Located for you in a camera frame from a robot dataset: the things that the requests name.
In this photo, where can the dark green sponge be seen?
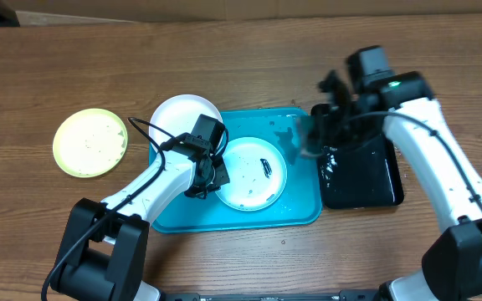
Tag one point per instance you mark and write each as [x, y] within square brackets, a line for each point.
[312, 132]

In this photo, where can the white plate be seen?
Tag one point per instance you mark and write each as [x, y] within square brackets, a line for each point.
[179, 114]

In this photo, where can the yellow green plate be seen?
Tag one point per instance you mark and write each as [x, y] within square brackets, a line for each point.
[90, 143]

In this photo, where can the teal plastic tray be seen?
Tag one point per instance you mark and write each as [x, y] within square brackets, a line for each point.
[299, 203]

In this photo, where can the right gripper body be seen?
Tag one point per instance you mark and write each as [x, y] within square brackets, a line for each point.
[341, 131]

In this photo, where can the black plastic tray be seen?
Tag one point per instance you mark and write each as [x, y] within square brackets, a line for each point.
[363, 173]

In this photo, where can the light blue plate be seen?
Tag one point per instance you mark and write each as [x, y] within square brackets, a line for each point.
[257, 174]

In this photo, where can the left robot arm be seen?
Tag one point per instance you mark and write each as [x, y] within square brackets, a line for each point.
[103, 249]

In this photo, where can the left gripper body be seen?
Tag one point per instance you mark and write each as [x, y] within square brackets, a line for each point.
[216, 176]

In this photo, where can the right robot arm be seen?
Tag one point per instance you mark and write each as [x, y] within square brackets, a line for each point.
[404, 109]

